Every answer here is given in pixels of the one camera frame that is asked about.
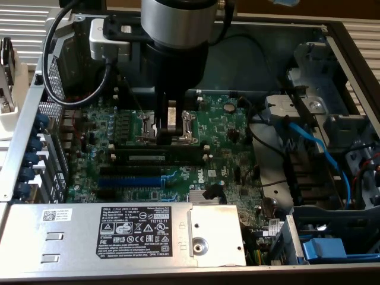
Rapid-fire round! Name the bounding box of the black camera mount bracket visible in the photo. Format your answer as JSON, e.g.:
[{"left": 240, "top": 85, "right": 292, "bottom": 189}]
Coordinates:
[{"left": 102, "top": 14, "right": 154, "bottom": 42}]

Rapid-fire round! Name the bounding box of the black wire with plug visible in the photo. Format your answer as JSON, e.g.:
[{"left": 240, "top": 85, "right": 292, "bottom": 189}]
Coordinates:
[{"left": 207, "top": 33, "right": 281, "bottom": 88}]

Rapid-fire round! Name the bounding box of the long black expansion slot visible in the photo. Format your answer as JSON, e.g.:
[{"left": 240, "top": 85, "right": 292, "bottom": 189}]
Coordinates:
[{"left": 99, "top": 166, "right": 163, "bottom": 177}]

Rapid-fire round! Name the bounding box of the CPU socket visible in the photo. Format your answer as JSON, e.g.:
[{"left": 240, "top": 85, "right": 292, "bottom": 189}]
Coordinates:
[{"left": 135, "top": 109, "right": 201, "bottom": 146}]

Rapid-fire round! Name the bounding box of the black camera cable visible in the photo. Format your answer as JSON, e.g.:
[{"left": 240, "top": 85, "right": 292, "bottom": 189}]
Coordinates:
[{"left": 41, "top": 5, "right": 113, "bottom": 106}]

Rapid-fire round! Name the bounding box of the blue expansion slot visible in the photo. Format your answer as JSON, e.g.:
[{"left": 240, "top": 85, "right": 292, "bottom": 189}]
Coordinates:
[{"left": 97, "top": 175, "right": 163, "bottom": 188}]

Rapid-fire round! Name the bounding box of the black graphics card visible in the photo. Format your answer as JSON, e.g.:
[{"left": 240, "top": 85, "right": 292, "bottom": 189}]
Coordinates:
[{"left": 0, "top": 37, "right": 16, "bottom": 115}]

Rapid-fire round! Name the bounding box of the black wire plug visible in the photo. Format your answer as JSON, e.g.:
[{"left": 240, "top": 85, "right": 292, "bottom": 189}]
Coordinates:
[{"left": 201, "top": 183, "right": 225, "bottom": 201}]

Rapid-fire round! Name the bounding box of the open metal PC case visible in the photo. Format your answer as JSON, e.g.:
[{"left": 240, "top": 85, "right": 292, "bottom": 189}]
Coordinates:
[{"left": 0, "top": 13, "right": 380, "bottom": 280}]

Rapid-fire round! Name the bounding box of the grey metal disk bay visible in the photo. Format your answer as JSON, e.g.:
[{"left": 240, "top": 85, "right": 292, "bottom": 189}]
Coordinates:
[{"left": 264, "top": 41, "right": 380, "bottom": 208}]

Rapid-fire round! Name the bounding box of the blue slot retention clip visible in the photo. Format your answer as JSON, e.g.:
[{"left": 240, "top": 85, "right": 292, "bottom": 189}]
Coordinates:
[
  {"left": 28, "top": 137, "right": 44, "bottom": 153},
  {"left": 15, "top": 182, "right": 32, "bottom": 199},
  {"left": 33, "top": 114, "right": 50, "bottom": 132},
  {"left": 18, "top": 167, "right": 35, "bottom": 182},
  {"left": 23, "top": 152, "right": 40, "bottom": 167}
]

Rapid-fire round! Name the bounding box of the black ribbed plastic block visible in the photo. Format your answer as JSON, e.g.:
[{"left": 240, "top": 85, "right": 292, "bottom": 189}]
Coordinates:
[{"left": 283, "top": 150, "right": 341, "bottom": 207}]

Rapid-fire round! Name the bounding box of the CPU socket locking lever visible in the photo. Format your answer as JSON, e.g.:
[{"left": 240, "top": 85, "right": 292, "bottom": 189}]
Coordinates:
[{"left": 121, "top": 76, "right": 146, "bottom": 115}]

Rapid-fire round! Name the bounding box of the silver power supply with label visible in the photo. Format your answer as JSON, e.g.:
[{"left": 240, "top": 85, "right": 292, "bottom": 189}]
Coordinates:
[{"left": 0, "top": 202, "right": 248, "bottom": 268}]

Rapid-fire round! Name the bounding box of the blue flat wire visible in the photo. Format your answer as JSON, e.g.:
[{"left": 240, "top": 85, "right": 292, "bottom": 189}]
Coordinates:
[{"left": 274, "top": 118, "right": 353, "bottom": 206}]

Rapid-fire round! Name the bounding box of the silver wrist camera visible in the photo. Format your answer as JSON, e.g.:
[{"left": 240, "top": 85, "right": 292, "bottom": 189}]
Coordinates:
[{"left": 88, "top": 19, "right": 132, "bottom": 62}]

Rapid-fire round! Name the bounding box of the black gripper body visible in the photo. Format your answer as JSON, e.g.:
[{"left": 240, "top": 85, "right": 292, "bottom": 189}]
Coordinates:
[{"left": 147, "top": 40, "right": 210, "bottom": 97}]

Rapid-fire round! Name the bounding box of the black flat wire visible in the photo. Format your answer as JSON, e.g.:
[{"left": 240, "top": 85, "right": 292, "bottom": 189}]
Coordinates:
[{"left": 284, "top": 84, "right": 318, "bottom": 128}]

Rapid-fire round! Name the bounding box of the blue plastic drive caddy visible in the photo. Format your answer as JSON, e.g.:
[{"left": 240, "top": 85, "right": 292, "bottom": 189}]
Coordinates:
[{"left": 301, "top": 236, "right": 380, "bottom": 265}]

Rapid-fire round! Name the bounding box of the short black expansion slot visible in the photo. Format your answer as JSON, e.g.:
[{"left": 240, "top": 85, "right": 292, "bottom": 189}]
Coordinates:
[{"left": 96, "top": 188, "right": 117, "bottom": 200}]

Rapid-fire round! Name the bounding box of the green Dell motherboard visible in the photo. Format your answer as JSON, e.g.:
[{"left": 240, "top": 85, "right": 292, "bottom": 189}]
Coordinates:
[{"left": 64, "top": 93, "right": 268, "bottom": 206}]

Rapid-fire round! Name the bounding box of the black RAM stick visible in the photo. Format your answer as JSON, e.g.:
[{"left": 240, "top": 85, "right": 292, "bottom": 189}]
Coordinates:
[{"left": 115, "top": 149, "right": 205, "bottom": 163}]

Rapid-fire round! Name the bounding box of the white parts rack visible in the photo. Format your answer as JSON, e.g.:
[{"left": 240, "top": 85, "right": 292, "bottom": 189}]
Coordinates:
[{"left": 0, "top": 58, "right": 30, "bottom": 142}]

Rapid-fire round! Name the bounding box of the black RAM slot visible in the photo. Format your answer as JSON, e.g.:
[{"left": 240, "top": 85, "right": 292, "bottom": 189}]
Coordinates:
[
  {"left": 108, "top": 143, "right": 208, "bottom": 154},
  {"left": 112, "top": 86, "right": 202, "bottom": 102},
  {"left": 112, "top": 94, "right": 205, "bottom": 112},
  {"left": 109, "top": 153, "right": 212, "bottom": 167}
]

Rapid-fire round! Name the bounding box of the silver chipset heatsink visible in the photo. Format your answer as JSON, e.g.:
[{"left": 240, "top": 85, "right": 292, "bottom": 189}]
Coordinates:
[{"left": 189, "top": 189, "right": 228, "bottom": 206}]

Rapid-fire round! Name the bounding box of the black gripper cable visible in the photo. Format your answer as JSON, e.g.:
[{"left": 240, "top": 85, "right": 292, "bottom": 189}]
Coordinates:
[{"left": 207, "top": 0, "right": 237, "bottom": 45}]

